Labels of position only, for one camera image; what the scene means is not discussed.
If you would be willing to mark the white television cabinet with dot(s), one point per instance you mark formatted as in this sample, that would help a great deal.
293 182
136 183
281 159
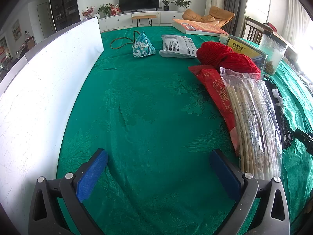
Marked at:
117 20

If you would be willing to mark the red gift bag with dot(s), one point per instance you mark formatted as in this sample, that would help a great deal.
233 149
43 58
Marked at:
114 10

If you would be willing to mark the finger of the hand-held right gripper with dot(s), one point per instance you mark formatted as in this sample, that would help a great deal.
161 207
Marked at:
307 139

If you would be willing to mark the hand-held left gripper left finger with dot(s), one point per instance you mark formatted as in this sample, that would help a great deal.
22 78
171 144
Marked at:
93 173

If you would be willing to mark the red packet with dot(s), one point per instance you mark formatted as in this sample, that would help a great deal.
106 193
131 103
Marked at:
212 83

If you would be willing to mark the black television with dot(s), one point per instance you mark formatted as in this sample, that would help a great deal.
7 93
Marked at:
138 0

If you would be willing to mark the small potted plant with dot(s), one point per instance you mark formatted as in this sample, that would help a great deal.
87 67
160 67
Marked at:
166 4

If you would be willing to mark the white plastic clip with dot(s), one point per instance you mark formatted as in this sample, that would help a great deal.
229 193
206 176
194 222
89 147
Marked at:
277 96

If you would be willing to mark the bushy green potted plant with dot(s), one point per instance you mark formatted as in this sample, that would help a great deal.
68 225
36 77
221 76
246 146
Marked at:
105 9

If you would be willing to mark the clear container with black lid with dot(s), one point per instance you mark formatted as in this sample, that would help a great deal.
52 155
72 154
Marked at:
272 51

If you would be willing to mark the white board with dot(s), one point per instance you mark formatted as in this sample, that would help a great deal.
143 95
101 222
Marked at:
36 90

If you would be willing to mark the green tablecloth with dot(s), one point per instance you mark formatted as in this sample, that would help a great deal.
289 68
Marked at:
151 102

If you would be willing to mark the wooden stool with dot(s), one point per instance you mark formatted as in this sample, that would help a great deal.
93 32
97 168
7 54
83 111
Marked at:
143 17

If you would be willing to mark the clear bag of chopsticks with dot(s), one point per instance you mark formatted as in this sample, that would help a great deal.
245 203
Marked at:
249 117

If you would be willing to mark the dark wooden chair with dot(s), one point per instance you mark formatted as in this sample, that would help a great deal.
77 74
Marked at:
253 29

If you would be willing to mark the cream tissue pack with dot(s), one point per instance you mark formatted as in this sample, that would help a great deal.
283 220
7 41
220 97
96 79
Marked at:
223 38

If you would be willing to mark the black lace cloth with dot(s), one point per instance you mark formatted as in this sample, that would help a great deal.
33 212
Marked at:
281 120

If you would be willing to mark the teal wave-print pouch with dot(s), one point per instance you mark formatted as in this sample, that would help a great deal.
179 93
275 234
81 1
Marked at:
143 45

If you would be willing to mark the large leafy potted plant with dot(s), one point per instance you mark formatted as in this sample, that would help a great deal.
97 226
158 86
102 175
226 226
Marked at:
181 2

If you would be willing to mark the orange lounge chair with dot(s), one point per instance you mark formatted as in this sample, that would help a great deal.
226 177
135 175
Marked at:
215 14

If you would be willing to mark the orange book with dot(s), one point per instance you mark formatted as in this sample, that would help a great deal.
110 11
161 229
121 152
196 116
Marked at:
200 26

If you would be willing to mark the yellow box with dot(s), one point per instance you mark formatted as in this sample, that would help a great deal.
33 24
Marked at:
240 46

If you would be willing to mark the silver printed packet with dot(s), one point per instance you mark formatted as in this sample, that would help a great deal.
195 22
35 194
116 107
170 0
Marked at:
176 45

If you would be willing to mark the dark display cabinet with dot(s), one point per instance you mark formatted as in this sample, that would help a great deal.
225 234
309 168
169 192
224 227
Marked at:
64 5

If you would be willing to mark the red flower arrangement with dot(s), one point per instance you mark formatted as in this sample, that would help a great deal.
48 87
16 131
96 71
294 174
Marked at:
88 12

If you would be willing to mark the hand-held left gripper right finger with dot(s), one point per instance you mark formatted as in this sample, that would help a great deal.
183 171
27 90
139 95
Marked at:
223 173

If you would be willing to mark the red yarn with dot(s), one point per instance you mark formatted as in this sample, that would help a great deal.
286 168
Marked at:
220 53

